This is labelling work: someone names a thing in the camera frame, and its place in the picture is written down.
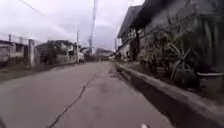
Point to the distant building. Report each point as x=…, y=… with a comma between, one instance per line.
x=103, y=54

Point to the grey concrete road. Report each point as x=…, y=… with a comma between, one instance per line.
x=100, y=96

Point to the pole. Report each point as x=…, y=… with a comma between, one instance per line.
x=77, y=46

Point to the group of trees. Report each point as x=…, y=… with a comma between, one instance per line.
x=55, y=51

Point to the row of plants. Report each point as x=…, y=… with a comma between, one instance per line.
x=173, y=56

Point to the grey building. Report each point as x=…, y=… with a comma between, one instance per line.
x=156, y=16

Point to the raised concrete kerb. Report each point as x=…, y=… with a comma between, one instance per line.
x=173, y=91

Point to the robot's own part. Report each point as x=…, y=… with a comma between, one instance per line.
x=144, y=126

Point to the dirt verge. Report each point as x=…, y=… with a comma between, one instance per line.
x=23, y=71

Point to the grey plant pot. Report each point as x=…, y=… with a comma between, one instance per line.
x=210, y=81

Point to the grey wall with posts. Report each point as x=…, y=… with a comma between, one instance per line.
x=13, y=51

